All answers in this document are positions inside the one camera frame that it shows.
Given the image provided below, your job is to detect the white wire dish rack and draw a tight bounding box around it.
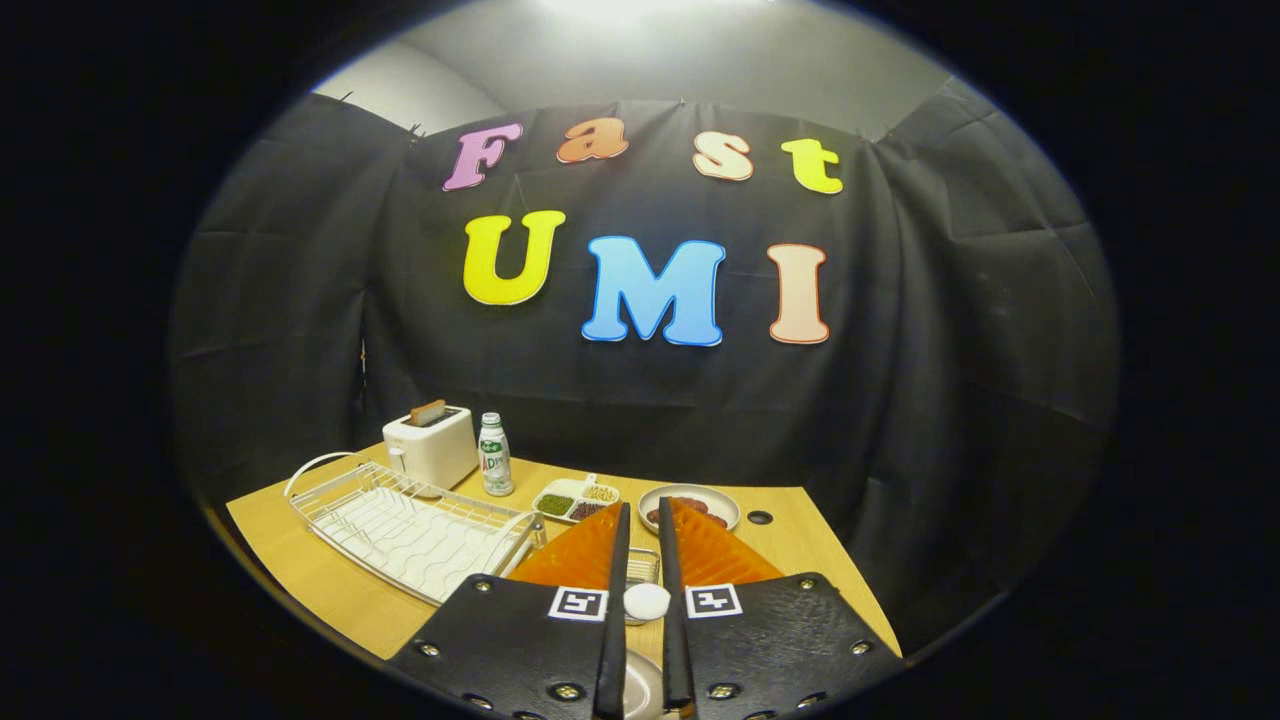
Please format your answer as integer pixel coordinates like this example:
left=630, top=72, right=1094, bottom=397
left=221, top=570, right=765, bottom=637
left=284, top=452, right=548, bottom=607

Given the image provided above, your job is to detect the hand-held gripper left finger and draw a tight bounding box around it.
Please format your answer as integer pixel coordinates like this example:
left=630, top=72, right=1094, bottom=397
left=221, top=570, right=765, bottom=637
left=385, top=497, right=633, bottom=720

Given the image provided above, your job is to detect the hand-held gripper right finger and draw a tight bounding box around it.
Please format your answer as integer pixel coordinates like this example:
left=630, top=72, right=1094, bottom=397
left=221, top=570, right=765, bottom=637
left=657, top=495, right=904, bottom=720

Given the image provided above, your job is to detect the spoon with checkered handle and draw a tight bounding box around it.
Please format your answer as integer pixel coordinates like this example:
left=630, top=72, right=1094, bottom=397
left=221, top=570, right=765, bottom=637
left=622, top=582, right=673, bottom=626

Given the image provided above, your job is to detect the white drink bottle green cap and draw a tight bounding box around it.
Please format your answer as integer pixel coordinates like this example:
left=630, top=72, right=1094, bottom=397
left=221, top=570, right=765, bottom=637
left=477, top=412, right=515, bottom=498

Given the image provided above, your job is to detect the beige plate with meat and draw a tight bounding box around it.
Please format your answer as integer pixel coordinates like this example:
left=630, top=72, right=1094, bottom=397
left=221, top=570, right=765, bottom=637
left=638, top=484, right=742, bottom=533

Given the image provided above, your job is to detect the black backdrop cloth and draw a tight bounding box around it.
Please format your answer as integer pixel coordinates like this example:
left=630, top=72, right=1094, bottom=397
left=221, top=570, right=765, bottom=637
left=168, top=75, right=1121, bottom=661

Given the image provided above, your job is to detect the white toaster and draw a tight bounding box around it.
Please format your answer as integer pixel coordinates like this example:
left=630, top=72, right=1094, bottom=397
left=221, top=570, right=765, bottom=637
left=382, top=404, right=480, bottom=491

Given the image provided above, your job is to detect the beige round plate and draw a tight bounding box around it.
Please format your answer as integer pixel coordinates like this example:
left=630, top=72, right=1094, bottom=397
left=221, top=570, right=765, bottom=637
left=620, top=650, right=667, bottom=720

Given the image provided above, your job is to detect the white divided tray with beans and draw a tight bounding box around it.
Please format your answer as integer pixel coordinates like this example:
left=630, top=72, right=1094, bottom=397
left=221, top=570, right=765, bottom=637
left=532, top=474, right=621, bottom=524

